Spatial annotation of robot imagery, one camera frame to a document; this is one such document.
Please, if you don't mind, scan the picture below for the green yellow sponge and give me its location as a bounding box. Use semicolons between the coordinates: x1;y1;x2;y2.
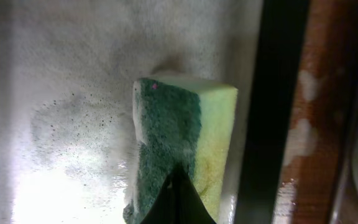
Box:
123;74;237;223

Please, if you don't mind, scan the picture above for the dark brown serving tray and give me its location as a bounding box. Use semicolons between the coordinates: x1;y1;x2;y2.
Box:
328;0;358;224

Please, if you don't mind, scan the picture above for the black soapy water tray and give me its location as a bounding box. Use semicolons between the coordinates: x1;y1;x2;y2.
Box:
0;1;311;223

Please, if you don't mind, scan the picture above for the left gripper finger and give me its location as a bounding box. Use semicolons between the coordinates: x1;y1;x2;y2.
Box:
141;164;216;224

